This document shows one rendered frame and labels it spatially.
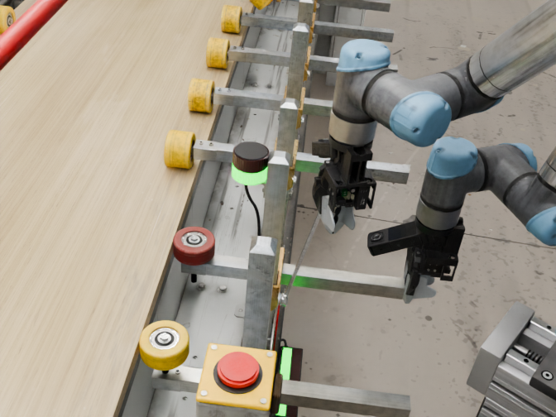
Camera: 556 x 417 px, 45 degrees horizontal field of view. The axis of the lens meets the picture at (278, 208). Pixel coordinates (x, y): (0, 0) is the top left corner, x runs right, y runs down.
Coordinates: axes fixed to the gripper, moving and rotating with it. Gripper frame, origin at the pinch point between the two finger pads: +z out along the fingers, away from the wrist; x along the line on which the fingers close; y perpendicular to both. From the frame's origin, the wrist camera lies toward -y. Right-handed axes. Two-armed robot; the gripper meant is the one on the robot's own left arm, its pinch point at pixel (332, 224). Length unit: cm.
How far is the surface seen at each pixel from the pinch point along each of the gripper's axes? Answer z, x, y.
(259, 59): 3, 5, -77
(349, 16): 54, 95, -233
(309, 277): 13.0, -2.6, -0.5
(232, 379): -24, -29, 49
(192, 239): 7.7, -24.0, -9.2
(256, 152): -15.9, -14.8, -1.4
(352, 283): 13.2, 5.0, 2.3
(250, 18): 2, 8, -103
